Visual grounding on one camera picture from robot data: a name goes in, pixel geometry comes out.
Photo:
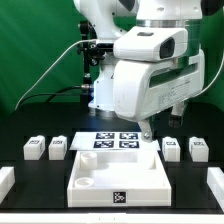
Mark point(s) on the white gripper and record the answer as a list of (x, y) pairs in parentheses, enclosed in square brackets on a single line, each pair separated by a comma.
[(142, 89)]

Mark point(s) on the white square tabletop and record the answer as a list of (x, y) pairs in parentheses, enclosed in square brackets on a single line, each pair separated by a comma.
[(118, 178)]

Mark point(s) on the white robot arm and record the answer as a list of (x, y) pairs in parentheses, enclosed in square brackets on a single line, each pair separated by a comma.
[(112, 19)]

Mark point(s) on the white right obstacle block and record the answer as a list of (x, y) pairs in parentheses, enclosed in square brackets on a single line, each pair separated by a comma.
[(215, 181)]

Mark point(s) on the white obstacle block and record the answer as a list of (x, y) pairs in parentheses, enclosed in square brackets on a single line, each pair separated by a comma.
[(215, 181), (7, 180)]

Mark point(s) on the white marker sheet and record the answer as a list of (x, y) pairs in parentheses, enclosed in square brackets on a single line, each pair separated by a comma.
[(87, 141)]

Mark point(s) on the white left obstacle block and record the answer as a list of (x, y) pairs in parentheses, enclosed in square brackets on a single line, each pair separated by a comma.
[(7, 180)]

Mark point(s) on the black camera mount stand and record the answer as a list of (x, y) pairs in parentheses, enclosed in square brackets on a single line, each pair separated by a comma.
[(87, 55)]

